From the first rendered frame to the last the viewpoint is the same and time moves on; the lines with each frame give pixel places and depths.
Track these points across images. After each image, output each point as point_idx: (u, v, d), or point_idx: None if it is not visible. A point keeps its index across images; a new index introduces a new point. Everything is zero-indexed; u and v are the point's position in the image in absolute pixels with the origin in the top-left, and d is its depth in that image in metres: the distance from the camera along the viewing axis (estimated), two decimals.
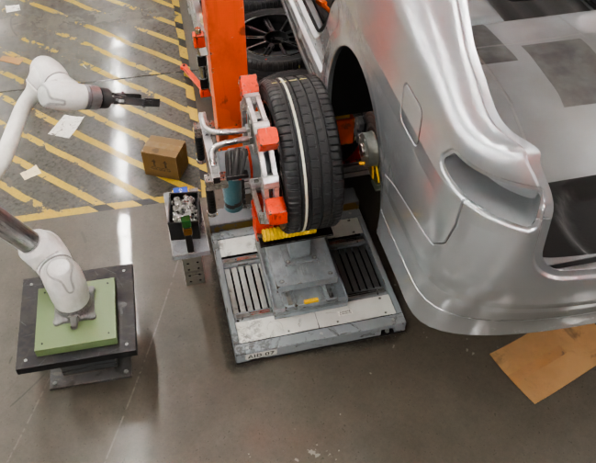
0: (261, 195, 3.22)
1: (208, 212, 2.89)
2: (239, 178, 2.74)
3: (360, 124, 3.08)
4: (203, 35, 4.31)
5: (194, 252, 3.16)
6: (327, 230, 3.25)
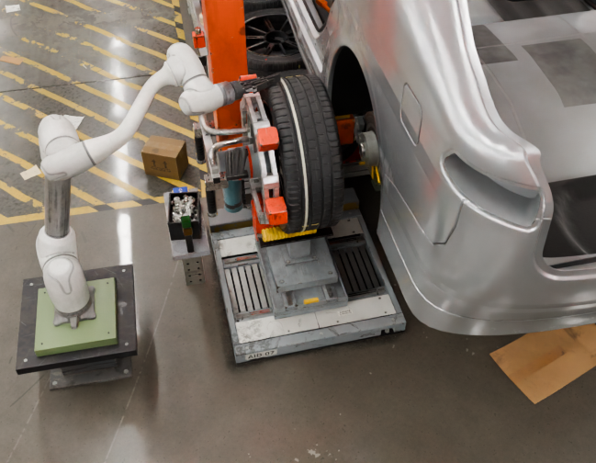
0: (261, 195, 3.22)
1: (208, 212, 2.89)
2: (239, 178, 2.74)
3: (360, 124, 3.08)
4: (203, 35, 4.31)
5: (194, 252, 3.16)
6: (327, 230, 3.25)
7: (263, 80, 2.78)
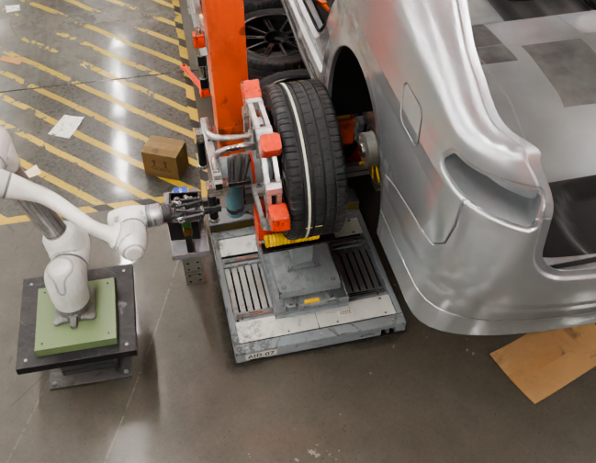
0: (263, 200, 3.20)
1: (210, 219, 2.87)
2: (241, 185, 2.72)
3: (360, 124, 3.08)
4: (203, 35, 4.31)
5: (194, 252, 3.16)
6: (330, 235, 3.22)
7: (199, 210, 2.79)
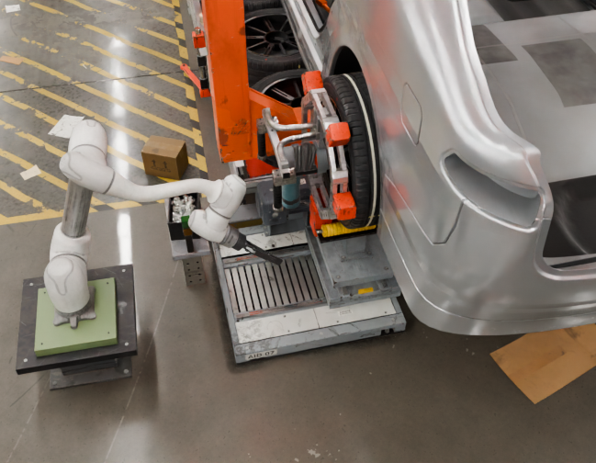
0: (320, 190, 3.24)
1: (274, 208, 2.91)
2: (308, 174, 2.76)
3: None
4: (203, 35, 4.31)
5: (194, 252, 3.16)
6: None
7: (265, 253, 2.99)
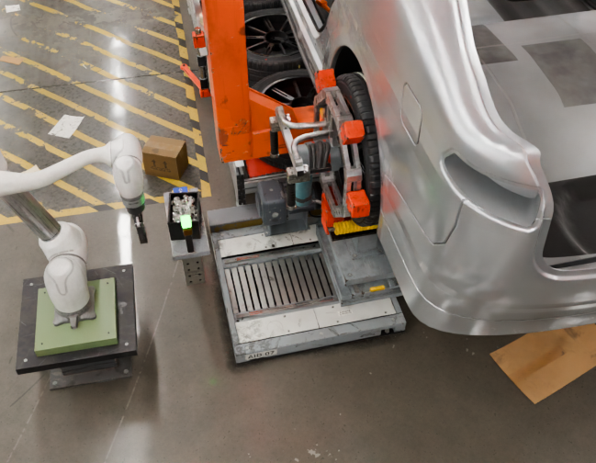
0: (331, 188, 3.25)
1: (287, 206, 2.92)
2: (322, 171, 2.77)
3: None
4: (203, 35, 4.31)
5: (194, 252, 3.16)
6: None
7: (143, 229, 2.84)
